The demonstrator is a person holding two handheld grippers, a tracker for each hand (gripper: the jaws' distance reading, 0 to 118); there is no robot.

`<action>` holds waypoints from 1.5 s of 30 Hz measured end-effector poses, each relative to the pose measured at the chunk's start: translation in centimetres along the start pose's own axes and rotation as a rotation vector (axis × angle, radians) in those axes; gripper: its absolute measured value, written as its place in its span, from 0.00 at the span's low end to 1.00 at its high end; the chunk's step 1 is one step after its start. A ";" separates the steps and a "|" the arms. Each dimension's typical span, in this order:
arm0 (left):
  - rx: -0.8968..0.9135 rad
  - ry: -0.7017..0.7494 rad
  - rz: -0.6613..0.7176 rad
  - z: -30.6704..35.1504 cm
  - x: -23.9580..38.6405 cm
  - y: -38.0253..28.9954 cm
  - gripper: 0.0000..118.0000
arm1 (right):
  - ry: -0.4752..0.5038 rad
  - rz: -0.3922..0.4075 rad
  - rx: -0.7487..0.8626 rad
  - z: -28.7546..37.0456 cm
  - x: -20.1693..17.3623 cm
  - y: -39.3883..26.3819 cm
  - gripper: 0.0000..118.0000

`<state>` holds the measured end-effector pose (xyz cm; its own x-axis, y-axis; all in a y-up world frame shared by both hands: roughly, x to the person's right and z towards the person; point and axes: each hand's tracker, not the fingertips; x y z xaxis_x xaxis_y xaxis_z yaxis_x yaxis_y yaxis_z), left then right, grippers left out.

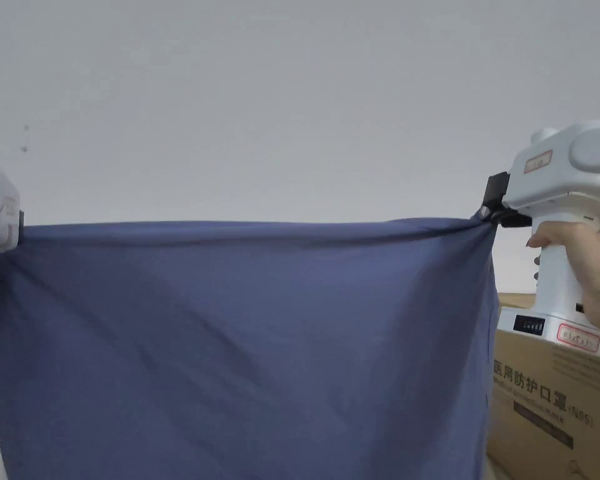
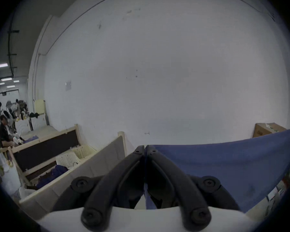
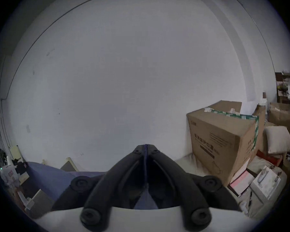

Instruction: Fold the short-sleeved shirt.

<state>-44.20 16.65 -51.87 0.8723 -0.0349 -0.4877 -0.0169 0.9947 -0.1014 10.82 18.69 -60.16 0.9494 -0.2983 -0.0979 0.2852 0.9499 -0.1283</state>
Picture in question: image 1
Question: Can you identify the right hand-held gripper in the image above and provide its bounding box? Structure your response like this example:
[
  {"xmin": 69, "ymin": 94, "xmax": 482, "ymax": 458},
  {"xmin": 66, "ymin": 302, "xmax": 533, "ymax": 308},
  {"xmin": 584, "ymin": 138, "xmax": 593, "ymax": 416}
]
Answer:
[{"xmin": 479, "ymin": 119, "xmax": 600, "ymax": 358}]

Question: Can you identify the dark blue garment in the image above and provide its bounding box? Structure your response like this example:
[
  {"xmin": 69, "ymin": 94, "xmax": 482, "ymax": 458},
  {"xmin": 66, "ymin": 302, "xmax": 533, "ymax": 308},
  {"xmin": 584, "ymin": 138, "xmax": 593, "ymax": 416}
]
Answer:
[{"xmin": 0, "ymin": 216, "xmax": 501, "ymax": 480}]

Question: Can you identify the person's right hand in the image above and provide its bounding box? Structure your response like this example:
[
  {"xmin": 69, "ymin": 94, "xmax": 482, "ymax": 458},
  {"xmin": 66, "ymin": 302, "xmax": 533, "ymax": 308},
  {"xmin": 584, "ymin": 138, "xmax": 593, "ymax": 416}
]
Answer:
[{"xmin": 525, "ymin": 219, "xmax": 600, "ymax": 347}]

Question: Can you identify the brown printed cardboard carton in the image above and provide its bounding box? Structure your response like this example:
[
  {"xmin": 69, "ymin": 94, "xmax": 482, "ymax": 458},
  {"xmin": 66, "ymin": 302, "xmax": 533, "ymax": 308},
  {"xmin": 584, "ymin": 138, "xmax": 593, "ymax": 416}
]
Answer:
[{"xmin": 484, "ymin": 292, "xmax": 600, "ymax": 480}]

